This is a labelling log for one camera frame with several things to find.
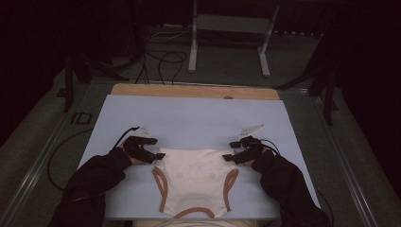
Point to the black tripod stand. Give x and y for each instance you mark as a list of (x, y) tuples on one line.
[(68, 85), (328, 94)]

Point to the person's right hand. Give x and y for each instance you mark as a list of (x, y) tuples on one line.
[(253, 162)]

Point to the grey metal floor rail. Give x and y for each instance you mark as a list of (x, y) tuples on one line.
[(38, 167), (346, 176)]

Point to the white metal stand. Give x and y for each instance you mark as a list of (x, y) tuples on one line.
[(193, 47)]

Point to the cream baby bodysuit brown trim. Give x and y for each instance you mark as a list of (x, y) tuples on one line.
[(195, 179)]

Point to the light blue mat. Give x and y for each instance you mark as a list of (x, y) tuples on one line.
[(189, 119)]

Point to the person's left hand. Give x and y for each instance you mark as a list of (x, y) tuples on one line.
[(134, 160)]

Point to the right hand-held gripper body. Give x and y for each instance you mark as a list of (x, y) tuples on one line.
[(250, 148)]

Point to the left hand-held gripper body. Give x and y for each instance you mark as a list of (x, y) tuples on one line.
[(138, 148)]

